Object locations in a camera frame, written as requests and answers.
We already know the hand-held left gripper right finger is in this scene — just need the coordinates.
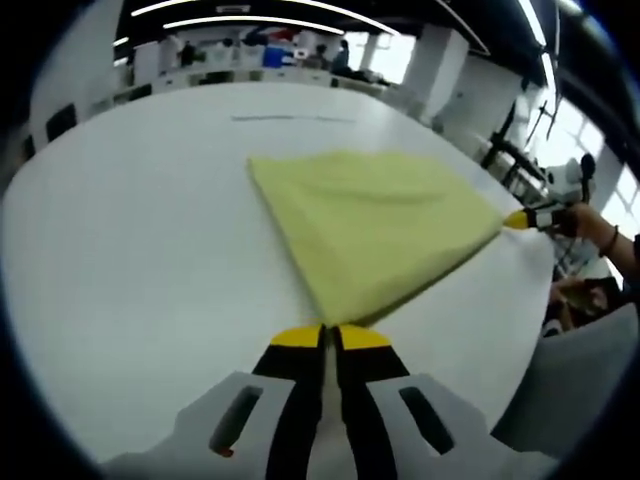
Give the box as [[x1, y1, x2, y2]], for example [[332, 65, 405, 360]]
[[332, 323, 556, 480]]

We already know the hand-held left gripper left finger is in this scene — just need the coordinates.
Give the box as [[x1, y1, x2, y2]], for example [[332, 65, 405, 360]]
[[102, 323, 327, 480]]

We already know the yellow blue grey garment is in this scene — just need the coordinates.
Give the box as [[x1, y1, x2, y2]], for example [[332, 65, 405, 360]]
[[247, 149, 509, 326]]

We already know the person's right hand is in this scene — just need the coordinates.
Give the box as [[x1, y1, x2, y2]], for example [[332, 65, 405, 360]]
[[554, 202, 614, 251]]

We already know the black metal stand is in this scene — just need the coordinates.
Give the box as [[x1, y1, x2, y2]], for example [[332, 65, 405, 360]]
[[479, 99, 561, 174]]

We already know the person's black printed shirt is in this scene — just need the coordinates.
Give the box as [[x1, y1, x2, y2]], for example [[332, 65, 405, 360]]
[[544, 274, 626, 336]]

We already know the white square pillar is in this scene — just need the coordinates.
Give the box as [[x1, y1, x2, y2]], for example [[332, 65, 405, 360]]
[[402, 24, 471, 116]]

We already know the white counter row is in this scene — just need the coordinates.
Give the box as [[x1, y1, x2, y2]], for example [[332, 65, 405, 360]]
[[114, 64, 391, 96]]

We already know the dark wrist bracelet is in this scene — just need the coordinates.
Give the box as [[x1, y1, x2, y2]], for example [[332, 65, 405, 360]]
[[601, 223, 621, 257]]

